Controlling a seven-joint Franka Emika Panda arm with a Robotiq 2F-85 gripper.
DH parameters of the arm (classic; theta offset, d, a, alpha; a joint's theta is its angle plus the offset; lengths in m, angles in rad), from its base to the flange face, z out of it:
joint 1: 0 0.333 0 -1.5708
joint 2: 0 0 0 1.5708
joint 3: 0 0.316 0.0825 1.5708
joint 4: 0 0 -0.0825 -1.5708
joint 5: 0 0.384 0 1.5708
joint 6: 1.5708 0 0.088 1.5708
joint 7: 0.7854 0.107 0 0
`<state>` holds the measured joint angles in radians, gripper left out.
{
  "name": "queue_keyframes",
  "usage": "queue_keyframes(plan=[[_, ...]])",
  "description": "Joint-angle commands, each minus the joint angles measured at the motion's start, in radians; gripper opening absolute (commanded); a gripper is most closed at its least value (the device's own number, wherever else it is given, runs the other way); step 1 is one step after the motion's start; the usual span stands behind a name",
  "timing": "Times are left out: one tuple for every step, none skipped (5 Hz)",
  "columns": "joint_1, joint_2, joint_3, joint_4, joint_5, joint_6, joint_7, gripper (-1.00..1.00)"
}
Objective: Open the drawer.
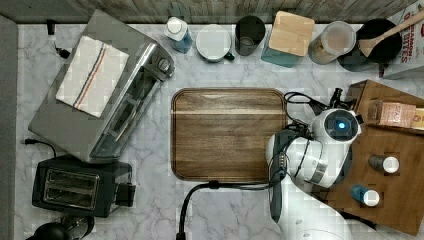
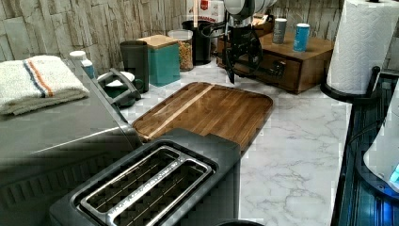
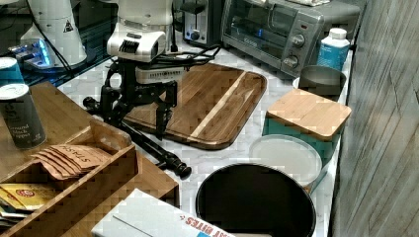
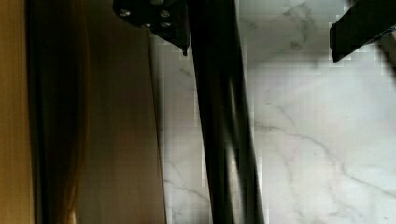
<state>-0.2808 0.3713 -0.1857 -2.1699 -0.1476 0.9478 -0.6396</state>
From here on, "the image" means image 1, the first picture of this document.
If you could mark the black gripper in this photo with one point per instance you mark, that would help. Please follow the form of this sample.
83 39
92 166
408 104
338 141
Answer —
336 102

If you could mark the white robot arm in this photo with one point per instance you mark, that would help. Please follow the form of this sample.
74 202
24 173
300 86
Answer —
315 153

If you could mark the clear cereal jar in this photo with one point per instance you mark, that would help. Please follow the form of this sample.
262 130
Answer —
337 39

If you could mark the wooden spoon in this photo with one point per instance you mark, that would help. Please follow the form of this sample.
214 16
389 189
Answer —
367 45

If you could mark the wooden tea bag organizer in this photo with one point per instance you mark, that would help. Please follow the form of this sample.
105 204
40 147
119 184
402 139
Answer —
395 114

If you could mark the white cereal box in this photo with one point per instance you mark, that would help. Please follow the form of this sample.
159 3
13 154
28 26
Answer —
409 63

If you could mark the teal canister wooden lid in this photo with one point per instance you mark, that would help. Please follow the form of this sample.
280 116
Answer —
289 39

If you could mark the grey shaker can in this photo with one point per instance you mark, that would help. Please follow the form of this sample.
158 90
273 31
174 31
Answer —
387 164

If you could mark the blue shaker can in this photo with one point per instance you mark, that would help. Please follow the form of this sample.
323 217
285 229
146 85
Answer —
364 195

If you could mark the dark green tumbler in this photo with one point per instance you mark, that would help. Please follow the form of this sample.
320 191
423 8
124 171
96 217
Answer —
249 32

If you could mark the wooden cutting board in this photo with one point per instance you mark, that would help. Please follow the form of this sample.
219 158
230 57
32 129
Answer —
221 133

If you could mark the green mug white lid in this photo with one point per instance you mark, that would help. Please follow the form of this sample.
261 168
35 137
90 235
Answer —
213 43

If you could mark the blue bottle white cap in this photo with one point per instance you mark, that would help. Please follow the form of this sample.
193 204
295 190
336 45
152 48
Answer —
178 33

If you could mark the silver toaster oven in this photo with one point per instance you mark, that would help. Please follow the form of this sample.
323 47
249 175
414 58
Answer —
101 140

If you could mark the folded white striped towel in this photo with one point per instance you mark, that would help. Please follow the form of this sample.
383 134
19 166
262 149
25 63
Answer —
92 76

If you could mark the black two-slot toaster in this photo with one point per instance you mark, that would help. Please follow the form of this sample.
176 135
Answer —
66 184

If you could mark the black kettle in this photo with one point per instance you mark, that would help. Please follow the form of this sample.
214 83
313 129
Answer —
66 228

